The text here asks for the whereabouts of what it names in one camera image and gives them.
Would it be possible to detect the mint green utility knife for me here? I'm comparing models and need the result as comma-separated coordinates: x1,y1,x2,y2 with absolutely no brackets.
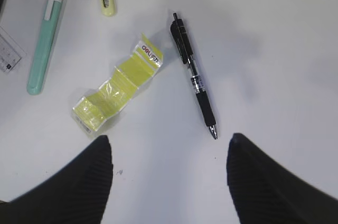
26,0,63,95

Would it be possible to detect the clear plastic ruler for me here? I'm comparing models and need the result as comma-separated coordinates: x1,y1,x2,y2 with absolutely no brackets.
1,27,26,74

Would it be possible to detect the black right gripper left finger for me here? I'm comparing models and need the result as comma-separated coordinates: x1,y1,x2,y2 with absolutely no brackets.
1,135,114,223

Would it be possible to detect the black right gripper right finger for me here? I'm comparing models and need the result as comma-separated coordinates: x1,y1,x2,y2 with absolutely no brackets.
226,133,337,223

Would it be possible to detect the yellow waste paper wrapper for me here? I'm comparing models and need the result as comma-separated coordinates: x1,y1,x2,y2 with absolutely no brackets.
72,34,164,136

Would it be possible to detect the black pen far right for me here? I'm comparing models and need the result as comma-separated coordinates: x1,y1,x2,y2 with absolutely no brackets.
170,12,218,139

